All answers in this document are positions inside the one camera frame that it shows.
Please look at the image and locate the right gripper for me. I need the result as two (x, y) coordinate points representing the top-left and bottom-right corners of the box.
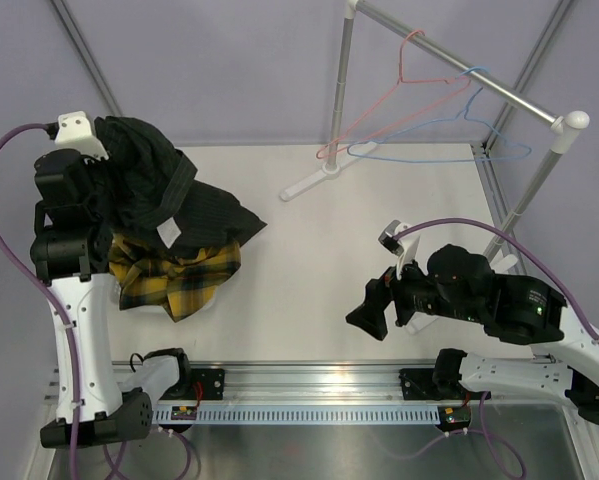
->
(346, 245), (483, 339)

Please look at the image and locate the pink wire hanger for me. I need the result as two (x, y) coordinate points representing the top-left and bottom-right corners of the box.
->
(316, 28), (473, 161)

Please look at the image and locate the yellow plaid shirt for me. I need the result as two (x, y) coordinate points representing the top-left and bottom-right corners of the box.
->
(109, 234), (241, 322)

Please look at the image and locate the dark pinstripe shirt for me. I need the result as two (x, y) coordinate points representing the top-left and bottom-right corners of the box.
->
(94, 116), (266, 258)

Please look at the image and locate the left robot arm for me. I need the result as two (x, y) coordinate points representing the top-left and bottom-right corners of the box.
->
(30, 148), (194, 449)

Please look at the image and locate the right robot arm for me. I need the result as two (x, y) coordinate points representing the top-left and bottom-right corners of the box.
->
(345, 244), (599, 426)

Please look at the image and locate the metal clothes rack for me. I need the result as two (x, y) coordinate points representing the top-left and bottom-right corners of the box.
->
(279, 0), (591, 335)

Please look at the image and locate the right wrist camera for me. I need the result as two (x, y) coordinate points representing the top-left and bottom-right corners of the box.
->
(378, 220), (420, 280)

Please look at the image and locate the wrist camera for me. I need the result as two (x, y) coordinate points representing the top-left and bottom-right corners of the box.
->
(46, 111), (109, 160)
(378, 220), (420, 280)

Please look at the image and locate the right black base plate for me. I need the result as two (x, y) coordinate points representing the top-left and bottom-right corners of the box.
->
(398, 367), (492, 401)

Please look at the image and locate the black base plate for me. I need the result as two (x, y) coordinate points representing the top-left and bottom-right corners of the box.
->
(161, 368), (225, 401)
(398, 367), (492, 401)

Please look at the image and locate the white slotted cable duct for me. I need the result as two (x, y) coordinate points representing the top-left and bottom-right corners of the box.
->
(152, 404), (440, 425)

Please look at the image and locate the aluminium mounting rail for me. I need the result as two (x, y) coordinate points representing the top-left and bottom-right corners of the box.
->
(43, 363), (588, 404)

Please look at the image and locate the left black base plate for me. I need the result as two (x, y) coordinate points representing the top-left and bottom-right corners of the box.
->
(161, 368), (225, 401)

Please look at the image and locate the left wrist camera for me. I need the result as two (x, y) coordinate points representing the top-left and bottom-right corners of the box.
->
(46, 111), (109, 160)

